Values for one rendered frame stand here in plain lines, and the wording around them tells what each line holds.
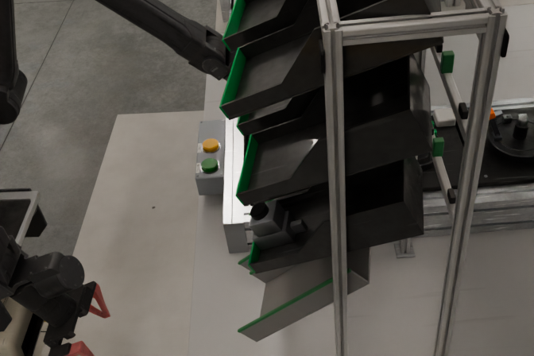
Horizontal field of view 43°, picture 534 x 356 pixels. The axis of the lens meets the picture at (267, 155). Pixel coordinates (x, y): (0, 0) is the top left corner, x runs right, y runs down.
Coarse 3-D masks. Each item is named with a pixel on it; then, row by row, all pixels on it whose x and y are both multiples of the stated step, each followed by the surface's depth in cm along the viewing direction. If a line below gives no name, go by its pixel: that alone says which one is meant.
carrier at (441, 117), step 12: (432, 120) 162; (444, 120) 159; (444, 132) 158; (456, 132) 158; (444, 144) 155; (456, 144) 155; (420, 156) 150; (444, 156) 152; (456, 156) 152; (432, 168) 150; (456, 168) 149; (432, 180) 147; (456, 180) 147
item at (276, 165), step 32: (384, 64) 91; (416, 64) 89; (320, 96) 96; (352, 96) 95; (384, 96) 94; (416, 96) 84; (288, 128) 101; (320, 128) 99; (352, 128) 82; (384, 128) 82; (416, 128) 81; (256, 160) 101; (288, 160) 97; (320, 160) 87; (352, 160) 86; (384, 160) 85; (256, 192) 93; (288, 192) 92
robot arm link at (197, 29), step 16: (96, 0) 121; (112, 0) 121; (128, 0) 121; (144, 0) 123; (128, 16) 124; (144, 16) 124; (160, 16) 124; (176, 16) 127; (160, 32) 127; (176, 32) 127; (192, 32) 128; (208, 32) 132; (176, 48) 129; (192, 48) 129; (208, 48) 129; (224, 48) 133; (192, 64) 132
